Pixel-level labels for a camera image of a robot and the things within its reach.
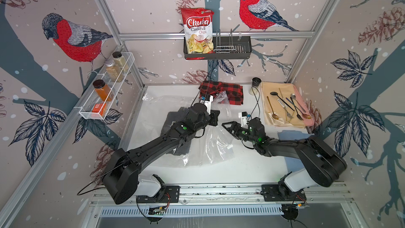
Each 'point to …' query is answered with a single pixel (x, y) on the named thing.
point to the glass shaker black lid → (256, 82)
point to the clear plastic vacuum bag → (160, 112)
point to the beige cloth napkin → (284, 89)
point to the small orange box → (99, 107)
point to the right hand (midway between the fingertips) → (225, 126)
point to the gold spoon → (273, 115)
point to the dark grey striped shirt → (183, 148)
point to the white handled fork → (285, 106)
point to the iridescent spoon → (304, 115)
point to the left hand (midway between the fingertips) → (222, 109)
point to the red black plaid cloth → (234, 92)
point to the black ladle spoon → (276, 93)
